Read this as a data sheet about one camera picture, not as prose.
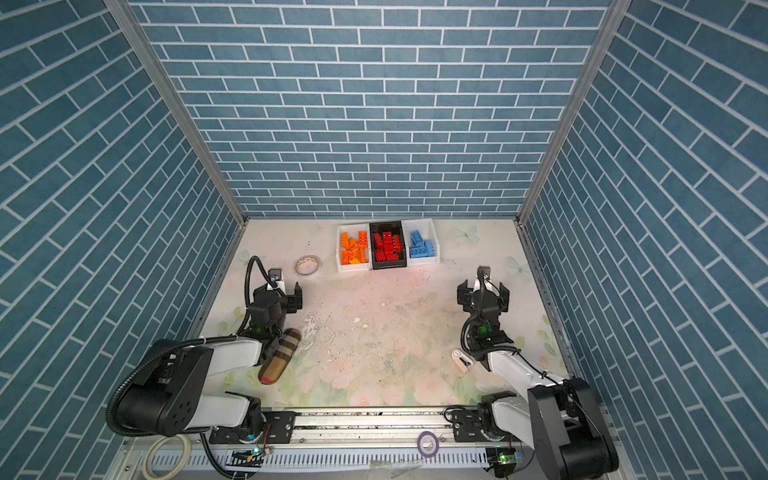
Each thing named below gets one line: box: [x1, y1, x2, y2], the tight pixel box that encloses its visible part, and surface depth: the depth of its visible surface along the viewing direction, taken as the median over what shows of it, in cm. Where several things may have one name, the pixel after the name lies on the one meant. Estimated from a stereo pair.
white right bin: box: [401, 218, 440, 267], surface depth 110 cm
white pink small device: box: [451, 348, 475, 373], surface depth 86 cm
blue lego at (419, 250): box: [409, 242, 429, 259], surface depth 108 cm
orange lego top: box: [357, 231, 369, 247], surface depth 110 cm
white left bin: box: [336, 223, 373, 273], surface depth 105 cm
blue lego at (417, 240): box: [412, 230, 424, 248], surface depth 111 cm
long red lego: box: [382, 232, 393, 251], surface depth 111 cm
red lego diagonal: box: [392, 234, 401, 253], surface depth 111 cm
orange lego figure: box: [356, 243, 369, 263], surface depth 110 cm
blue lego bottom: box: [423, 240, 435, 257], surface depth 110 cm
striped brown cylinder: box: [258, 328, 301, 385], surface depth 82 cm
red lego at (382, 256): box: [375, 250, 399, 262], surface depth 107 cm
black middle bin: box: [369, 221, 407, 270], surface depth 106 cm
